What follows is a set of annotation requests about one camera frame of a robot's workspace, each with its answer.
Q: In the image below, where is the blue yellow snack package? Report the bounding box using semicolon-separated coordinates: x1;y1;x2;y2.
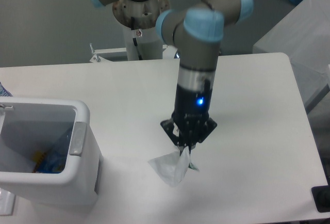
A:
32;151;67;174

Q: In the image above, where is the white plastic trash can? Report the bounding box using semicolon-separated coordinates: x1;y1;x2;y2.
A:
1;97;103;205

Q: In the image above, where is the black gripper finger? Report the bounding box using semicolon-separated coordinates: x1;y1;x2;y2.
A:
188;118;217;150
160;118;186;155

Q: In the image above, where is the clear plastic wrapper bag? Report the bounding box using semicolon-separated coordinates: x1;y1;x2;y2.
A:
148;147;200;187

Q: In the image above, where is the white pedestal base frame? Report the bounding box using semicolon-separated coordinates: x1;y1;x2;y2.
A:
89;43;179;63

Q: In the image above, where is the clear plastic sheet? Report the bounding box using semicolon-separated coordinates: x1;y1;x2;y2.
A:
1;188;15;216

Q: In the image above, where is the blue patterned package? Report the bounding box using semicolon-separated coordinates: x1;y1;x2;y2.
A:
0;83;12;97

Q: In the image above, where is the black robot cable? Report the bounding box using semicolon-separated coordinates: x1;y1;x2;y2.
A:
130;16;143;61

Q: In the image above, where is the clear plastic water bottle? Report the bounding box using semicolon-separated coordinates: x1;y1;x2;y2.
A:
45;124;77;169

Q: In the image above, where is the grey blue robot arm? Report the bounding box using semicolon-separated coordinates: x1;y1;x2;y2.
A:
91;0;254;151

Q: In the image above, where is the grey covered side table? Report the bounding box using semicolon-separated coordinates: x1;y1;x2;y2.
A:
253;0;329;109

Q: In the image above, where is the black device at edge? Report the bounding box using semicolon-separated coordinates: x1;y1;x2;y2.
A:
311;185;329;213

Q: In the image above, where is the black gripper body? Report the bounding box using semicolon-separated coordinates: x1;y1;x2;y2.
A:
172;85;212;133

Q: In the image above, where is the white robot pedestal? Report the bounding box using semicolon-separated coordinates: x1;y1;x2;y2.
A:
112;0;170;61

